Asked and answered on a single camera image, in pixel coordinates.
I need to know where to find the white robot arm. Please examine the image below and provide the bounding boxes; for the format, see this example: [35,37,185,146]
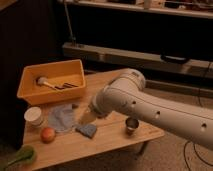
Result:
[80,69,213,150]

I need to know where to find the metal cup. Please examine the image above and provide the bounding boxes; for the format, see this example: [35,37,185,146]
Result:
[125,117,139,135]

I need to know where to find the white paper cup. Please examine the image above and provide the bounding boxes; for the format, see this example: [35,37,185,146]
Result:
[24,106,44,126]

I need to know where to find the blue-grey sponge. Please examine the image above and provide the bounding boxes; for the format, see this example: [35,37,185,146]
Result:
[76,124,97,139]

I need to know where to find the small dark object by cloth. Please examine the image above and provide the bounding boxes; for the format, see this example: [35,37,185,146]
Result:
[72,104,79,109]

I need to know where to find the wooden table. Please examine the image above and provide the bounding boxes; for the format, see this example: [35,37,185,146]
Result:
[22,69,165,171]

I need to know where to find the grey cloth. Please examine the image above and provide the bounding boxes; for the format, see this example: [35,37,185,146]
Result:
[48,104,75,133]

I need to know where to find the red apple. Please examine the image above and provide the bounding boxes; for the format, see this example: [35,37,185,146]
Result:
[40,127,56,143]

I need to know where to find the yellow plastic bin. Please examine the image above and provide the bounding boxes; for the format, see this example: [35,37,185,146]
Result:
[17,59,86,105]

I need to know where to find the white-headed dish brush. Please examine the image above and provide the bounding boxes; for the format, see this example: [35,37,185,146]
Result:
[36,76,64,90]

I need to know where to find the metal pole with base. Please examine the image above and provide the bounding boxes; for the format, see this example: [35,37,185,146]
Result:
[63,0,80,46]

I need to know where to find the green pear-shaped toy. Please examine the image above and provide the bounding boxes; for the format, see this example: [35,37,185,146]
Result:
[0,145,36,171]

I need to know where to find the black handle on shelf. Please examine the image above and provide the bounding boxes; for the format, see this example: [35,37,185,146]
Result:
[160,55,190,64]

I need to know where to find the black cables on floor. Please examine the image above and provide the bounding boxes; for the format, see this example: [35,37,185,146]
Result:
[183,87,213,171]

